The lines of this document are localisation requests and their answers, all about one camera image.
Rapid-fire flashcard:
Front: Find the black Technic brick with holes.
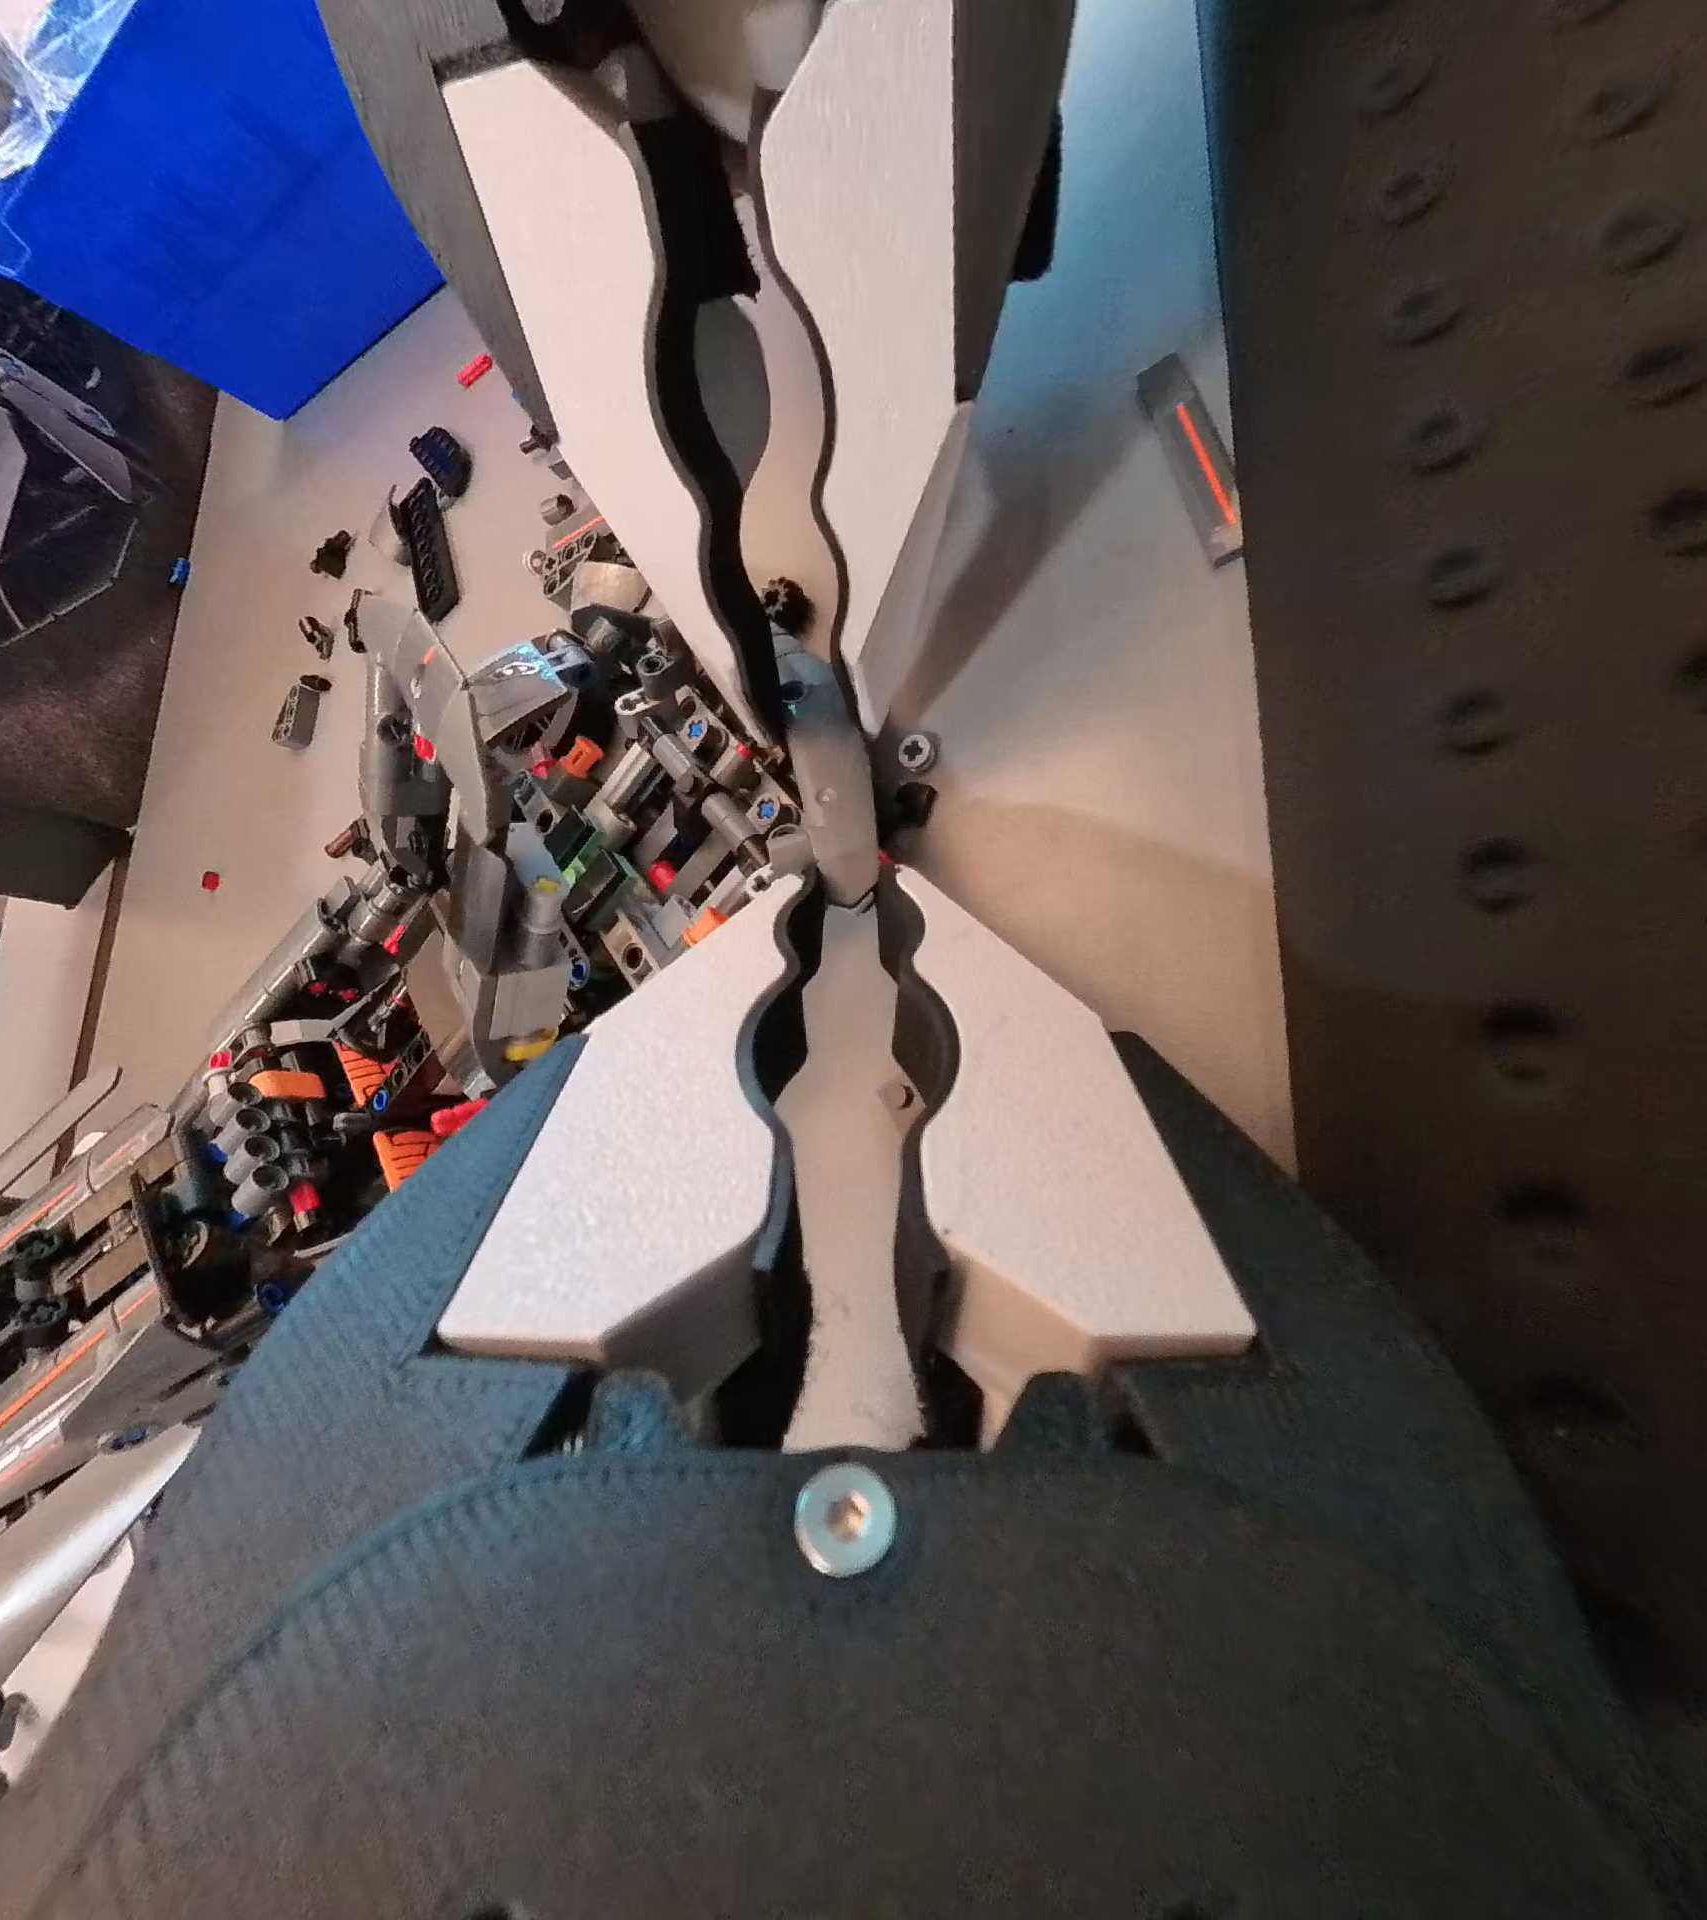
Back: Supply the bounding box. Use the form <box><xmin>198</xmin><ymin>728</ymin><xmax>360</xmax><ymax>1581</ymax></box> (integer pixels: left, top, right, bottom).
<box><xmin>396</xmin><ymin>484</ymin><xmax>467</xmax><ymax>615</ymax></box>

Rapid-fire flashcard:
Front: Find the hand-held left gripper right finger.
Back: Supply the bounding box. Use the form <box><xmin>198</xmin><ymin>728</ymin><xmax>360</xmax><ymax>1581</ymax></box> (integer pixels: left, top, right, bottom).
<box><xmin>890</xmin><ymin>867</ymin><xmax>1259</xmax><ymax>1362</ymax></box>

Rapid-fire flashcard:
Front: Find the grey curved lego panel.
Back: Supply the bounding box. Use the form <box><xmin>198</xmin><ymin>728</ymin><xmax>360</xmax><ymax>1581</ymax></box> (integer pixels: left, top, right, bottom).
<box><xmin>770</xmin><ymin>623</ymin><xmax>946</xmax><ymax>1202</ymax></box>

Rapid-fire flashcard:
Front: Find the clear plastic bag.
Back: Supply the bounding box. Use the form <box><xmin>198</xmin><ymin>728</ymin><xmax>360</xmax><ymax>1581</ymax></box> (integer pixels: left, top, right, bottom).
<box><xmin>0</xmin><ymin>0</ymin><xmax>107</xmax><ymax>170</ymax></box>

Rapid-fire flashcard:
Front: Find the grey lego car model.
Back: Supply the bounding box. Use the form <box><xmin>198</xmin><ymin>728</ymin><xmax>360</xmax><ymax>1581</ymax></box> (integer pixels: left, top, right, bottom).
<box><xmin>0</xmin><ymin>599</ymin><xmax>814</xmax><ymax>1726</ymax></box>

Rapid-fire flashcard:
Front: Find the lego set box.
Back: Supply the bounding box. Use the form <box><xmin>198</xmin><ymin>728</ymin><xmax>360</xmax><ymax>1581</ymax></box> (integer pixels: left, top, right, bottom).
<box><xmin>0</xmin><ymin>0</ymin><xmax>217</xmax><ymax>908</ymax></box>

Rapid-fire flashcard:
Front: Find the grey lego piece orange mark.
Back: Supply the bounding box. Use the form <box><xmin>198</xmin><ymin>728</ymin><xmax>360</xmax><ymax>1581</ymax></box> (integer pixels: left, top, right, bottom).
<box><xmin>539</xmin><ymin>493</ymin><xmax>612</xmax><ymax>586</ymax></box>

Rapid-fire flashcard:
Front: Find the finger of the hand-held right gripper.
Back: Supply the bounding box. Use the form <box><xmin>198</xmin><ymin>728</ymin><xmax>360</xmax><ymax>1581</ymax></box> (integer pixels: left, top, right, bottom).
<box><xmin>440</xmin><ymin>62</ymin><xmax>781</xmax><ymax>745</ymax></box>
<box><xmin>754</xmin><ymin>0</ymin><xmax>981</xmax><ymax>736</ymax></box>

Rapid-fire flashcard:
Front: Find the dark dimpled panel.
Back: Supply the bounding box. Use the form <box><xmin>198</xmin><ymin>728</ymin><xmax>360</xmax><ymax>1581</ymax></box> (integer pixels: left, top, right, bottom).
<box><xmin>1198</xmin><ymin>0</ymin><xmax>1707</xmax><ymax>1920</ymax></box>

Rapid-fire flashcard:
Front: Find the blue plastic box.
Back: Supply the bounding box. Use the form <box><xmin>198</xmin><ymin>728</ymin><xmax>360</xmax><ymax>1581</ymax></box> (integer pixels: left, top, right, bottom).
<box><xmin>0</xmin><ymin>0</ymin><xmax>450</xmax><ymax>423</ymax></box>

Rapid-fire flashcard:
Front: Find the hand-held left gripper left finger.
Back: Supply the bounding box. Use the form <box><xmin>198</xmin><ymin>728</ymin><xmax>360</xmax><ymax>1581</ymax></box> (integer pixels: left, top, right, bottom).
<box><xmin>436</xmin><ymin>873</ymin><xmax>814</xmax><ymax>1362</ymax></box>

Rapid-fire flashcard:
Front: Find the grey tile orange stripe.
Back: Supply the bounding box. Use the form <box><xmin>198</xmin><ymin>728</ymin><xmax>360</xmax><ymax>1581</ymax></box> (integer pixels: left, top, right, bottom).
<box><xmin>1136</xmin><ymin>356</ymin><xmax>1244</xmax><ymax>570</ymax></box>

